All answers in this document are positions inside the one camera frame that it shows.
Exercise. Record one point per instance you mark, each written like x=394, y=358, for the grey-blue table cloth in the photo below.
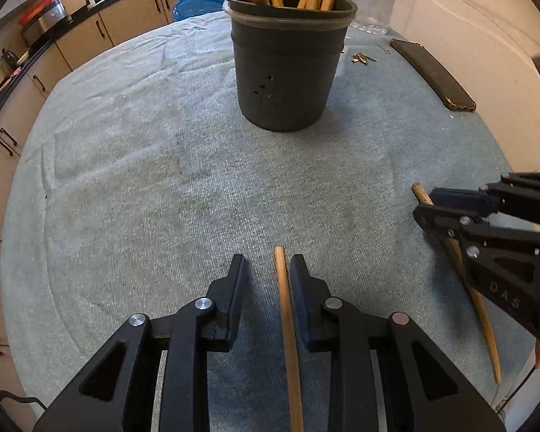
x=153, y=166

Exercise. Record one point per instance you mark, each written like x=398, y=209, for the black perforated utensil holder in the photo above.
x=283, y=67

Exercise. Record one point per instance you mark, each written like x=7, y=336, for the black smartphone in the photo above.
x=432, y=74

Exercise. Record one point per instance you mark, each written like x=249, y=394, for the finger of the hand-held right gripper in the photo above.
x=459, y=200
x=477, y=238

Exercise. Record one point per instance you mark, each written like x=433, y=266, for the black kitchen countertop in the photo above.
x=78, y=14

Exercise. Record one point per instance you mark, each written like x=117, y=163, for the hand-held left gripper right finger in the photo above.
x=298, y=306

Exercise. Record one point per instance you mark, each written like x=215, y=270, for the small metal keys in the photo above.
x=363, y=58

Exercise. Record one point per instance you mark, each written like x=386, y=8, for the steel pot with red lid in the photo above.
x=45, y=20

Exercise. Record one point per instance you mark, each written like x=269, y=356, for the beige kitchen cabinets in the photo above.
x=126, y=13

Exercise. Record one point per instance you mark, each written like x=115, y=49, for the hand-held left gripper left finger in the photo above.
x=236, y=297

